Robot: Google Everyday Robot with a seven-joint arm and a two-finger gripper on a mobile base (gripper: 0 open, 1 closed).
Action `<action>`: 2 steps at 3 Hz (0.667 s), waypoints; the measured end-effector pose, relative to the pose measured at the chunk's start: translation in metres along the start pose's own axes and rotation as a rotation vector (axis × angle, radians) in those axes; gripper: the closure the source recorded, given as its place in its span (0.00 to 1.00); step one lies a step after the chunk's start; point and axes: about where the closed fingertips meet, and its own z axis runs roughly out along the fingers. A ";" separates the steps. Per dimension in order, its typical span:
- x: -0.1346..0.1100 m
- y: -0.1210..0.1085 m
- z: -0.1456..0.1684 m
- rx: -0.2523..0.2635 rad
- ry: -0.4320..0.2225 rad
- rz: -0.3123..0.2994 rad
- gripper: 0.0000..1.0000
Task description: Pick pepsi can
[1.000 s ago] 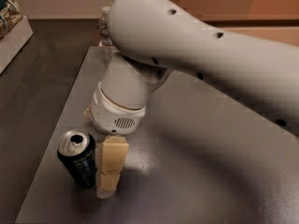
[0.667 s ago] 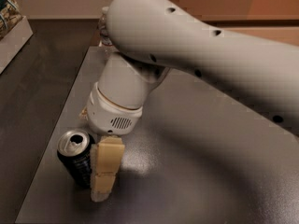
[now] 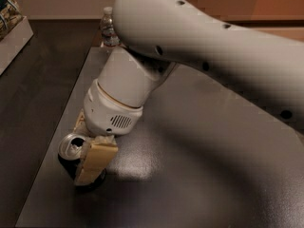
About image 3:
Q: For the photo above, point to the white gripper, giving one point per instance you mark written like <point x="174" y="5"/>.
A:
<point x="105" y="113"/>

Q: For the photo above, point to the black pepsi can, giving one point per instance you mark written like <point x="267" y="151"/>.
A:
<point x="69" y="156"/>

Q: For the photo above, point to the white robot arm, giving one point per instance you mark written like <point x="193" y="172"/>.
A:
<point x="158" y="34"/>

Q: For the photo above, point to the clear plastic water bottle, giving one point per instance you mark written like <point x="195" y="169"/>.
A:
<point x="110" y="38"/>

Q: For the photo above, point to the white box at left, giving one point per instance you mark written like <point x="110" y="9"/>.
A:
<point x="12" y="44"/>

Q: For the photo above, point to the camouflage patterned bag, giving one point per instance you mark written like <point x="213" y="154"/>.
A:
<point x="10" y="16"/>

